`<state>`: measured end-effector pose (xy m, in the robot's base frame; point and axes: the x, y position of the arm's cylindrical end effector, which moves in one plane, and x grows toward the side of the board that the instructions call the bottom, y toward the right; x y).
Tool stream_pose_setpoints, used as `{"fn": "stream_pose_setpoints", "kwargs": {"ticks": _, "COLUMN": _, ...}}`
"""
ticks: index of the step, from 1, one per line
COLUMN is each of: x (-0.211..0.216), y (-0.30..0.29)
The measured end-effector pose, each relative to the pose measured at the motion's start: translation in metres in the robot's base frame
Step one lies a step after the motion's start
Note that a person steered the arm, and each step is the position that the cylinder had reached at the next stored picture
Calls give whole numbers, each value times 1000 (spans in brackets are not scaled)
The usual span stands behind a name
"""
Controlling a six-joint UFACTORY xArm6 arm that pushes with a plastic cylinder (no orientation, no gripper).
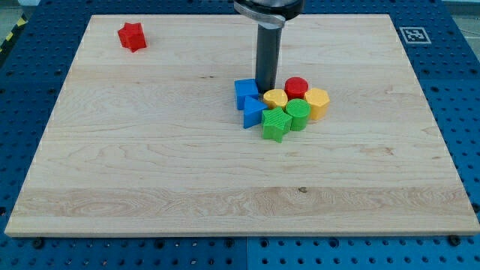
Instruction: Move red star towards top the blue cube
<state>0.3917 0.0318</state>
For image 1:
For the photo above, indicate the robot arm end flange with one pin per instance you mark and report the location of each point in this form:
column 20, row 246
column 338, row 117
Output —
column 270, row 14

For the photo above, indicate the green star block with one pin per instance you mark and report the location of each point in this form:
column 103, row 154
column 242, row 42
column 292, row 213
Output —
column 275, row 123

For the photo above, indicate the blue cube block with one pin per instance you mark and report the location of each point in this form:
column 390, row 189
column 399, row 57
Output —
column 245, row 88

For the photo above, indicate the red star block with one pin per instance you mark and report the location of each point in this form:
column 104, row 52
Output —
column 132, row 37

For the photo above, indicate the blue triangle block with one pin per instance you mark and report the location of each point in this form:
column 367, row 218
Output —
column 253, row 110

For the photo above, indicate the green cylinder block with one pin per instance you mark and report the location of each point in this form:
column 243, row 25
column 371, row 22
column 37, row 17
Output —
column 299, row 110

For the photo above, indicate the red cylinder block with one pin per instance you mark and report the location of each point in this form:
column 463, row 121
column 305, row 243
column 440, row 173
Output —
column 295, row 87

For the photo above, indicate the yellow hexagon block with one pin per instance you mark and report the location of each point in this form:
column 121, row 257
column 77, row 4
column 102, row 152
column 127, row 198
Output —
column 319, row 101

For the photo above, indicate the wooden board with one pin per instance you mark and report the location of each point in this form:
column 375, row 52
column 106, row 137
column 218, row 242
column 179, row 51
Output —
column 150, row 143

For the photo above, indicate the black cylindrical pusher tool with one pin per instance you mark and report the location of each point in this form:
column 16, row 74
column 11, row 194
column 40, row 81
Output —
column 267, row 53

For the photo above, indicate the white fiducial marker tag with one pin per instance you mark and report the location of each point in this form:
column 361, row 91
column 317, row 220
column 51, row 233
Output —
column 414, row 35

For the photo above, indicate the yellow black hazard tape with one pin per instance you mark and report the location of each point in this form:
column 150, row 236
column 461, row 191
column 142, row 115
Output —
column 14, row 34

